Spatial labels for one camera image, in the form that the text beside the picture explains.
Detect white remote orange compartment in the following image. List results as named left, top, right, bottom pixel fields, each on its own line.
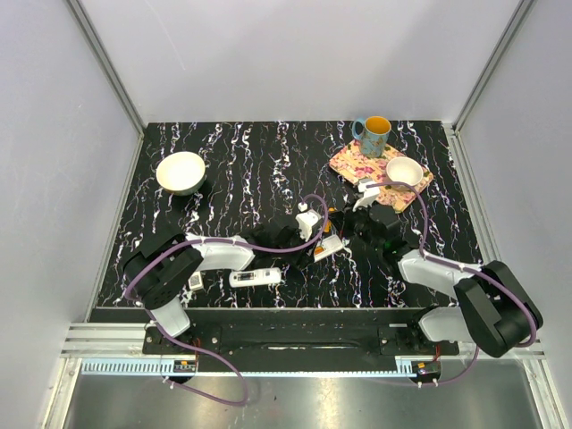
left=314, top=235, right=343, bottom=262

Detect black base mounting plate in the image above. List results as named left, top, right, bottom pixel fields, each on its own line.
left=142, top=307, right=461, bottom=358

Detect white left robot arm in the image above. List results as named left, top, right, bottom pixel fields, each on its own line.
left=122, top=226, right=321, bottom=354

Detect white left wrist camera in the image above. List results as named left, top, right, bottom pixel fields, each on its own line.
left=295, top=202, right=322, bottom=241

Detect small white cup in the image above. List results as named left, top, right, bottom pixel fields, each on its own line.
left=386, top=156, right=424, bottom=187

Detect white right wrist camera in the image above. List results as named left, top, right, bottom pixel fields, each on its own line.
left=352, top=178, right=380, bottom=212

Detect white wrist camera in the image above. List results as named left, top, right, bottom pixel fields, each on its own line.
left=295, top=202, right=322, bottom=241
left=352, top=178, right=380, bottom=212

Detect white remote black batteries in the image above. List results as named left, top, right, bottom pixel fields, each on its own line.
left=229, top=267, right=282, bottom=288

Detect blue floral mug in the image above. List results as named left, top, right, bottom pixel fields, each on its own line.
left=351, top=116, right=391, bottom=158

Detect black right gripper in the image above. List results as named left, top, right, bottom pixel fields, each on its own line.
left=328, top=197, right=383, bottom=253

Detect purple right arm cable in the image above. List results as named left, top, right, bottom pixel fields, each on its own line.
left=370, top=181, right=540, bottom=349

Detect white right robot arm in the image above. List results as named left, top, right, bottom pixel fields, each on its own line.
left=330, top=205, right=543, bottom=358

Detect white remote blue battery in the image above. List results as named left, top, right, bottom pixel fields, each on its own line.
left=188, top=272, right=204, bottom=292

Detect cream ceramic bowl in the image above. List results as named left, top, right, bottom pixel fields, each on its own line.
left=156, top=151, right=206, bottom=196

